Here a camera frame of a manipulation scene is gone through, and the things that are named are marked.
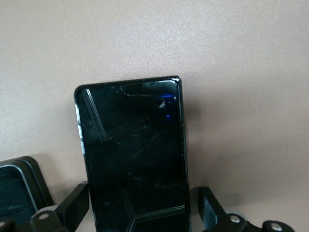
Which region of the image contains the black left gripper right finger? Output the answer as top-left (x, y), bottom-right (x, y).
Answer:
top-left (198, 186), bottom-right (249, 232)

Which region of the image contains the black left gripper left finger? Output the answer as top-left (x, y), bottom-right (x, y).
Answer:
top-left (30, 183), bottom-right (90, 232)

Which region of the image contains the black flip phone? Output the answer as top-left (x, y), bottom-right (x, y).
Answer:
top-left (0, 156), bottom-right (55, 219)

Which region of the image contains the long black smartphone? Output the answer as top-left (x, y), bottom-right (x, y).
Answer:
top-left (73, 75), bottom-right (192, 232)

